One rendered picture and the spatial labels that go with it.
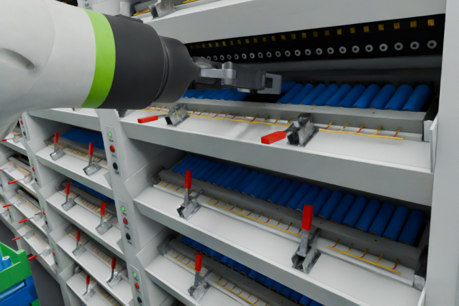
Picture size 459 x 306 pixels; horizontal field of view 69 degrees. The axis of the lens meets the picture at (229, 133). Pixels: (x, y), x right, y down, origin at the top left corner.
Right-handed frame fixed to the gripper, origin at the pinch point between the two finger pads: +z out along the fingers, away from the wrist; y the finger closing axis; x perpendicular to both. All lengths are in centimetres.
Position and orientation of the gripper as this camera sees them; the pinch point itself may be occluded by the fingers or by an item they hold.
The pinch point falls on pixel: (259, 82)
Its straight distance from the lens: 51.9
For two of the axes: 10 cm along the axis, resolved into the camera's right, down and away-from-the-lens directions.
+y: -7.2, -1.1, 6.8
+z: 6.9, -0.3, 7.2
